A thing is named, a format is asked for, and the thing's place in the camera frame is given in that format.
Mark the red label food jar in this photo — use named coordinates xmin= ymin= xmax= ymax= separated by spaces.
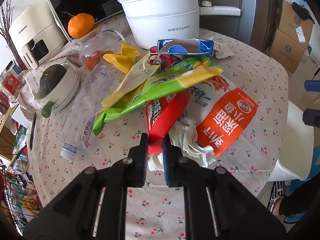
xmin=1 ymin=71 xmax=21 ymax=100

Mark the black pen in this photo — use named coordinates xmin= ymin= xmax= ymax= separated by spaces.
xmin=29 ymin=112 xmax=37 ymax=150

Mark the upper cardboard box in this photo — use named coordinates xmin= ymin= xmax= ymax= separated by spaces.
xmin=278 ymin=0 xmax=313 ymax=49

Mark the cream bowl with green handle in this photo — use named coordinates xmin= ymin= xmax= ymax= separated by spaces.
xmin=36 ymin=61 xmax=80 ymax=118

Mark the white printed snack wrapper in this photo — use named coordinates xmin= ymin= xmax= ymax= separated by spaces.
xmin=213 ymin=41 xmax=234 ymax=59

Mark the orange white snack bag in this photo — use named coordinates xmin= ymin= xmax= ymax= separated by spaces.
xmin=186 ymin=75 xmax=258 ymax=157

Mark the orange mandarin on jar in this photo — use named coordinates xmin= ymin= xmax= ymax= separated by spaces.
xmin=63 ymin=11 xmax=95 ymax=38

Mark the grey refrigerator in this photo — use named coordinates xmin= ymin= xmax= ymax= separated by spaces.
xmin=198 ymin=0 xmax=283 ymax=52

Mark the white tissue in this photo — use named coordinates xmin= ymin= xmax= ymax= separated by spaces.
xmin=147 ymin=118 xmax=215 ymax=172

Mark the cardboard box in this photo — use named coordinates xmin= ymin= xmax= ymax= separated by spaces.
xmin=278 ymin=0 xmax=313 ymax=49
xmin=269 ymin=27 xmax=308 ymax=74

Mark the white electric cooking pot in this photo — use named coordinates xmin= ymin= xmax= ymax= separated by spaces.
xmin=118 ymin=0 xmax=241 ymax=49

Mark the lower cardboard box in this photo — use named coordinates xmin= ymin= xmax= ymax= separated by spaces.
xmin=269 ymin=27 xmax=308 ymax=74

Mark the white trash bin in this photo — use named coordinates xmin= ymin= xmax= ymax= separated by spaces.
xmin=268 ymin=101 xmax=314 ymax=181

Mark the dark green pumpkin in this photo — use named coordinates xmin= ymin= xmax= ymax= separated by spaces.
xmin=37 ymin=64 xmax=67 ymax=99

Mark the striped slipper foot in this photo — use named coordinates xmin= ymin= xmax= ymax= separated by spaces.
xmin=267 ymin=181 xmax=289 ymax=216

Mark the yellow wrapper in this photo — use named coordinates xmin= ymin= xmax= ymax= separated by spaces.
xmin=103 ymin=41 xmax=141 ymax=74

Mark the cherry print tablecloth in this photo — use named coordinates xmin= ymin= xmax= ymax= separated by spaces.
xmin=28 ymin=15 xmax=288 ymax=239

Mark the clear plastic water bottle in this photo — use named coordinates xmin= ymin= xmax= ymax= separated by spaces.
xmin=59 ymin=63 xmax=112 ymax=161

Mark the red snack bag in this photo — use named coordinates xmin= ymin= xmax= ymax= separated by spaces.
xmin=145 ymin=89 xmax=190 ymax=155

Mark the beige yellow snack bag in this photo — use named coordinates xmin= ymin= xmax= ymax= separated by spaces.
xmin=101 ymin=54 xmax=161 ymax=108

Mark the cream air fryer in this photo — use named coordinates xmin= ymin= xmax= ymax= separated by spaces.
xmin=9 ymin=1 xmax=67 ymax=69

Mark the red drink can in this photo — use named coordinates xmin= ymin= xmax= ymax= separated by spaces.
xmin=147 ymin=46 xmax=181 ymax=70

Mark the green onion rings bag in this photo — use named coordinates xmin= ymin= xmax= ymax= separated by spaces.
xmin=92 ymin=56 xmax=223 ymax=135

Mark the blue white milk carton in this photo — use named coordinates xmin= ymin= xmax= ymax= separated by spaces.
xmin=156 ymin=38 xmax=214 ymax=56

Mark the glass jar with wooden lid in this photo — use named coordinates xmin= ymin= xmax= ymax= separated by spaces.
xmin=72 ymin=24 xmax=125 ymax=70

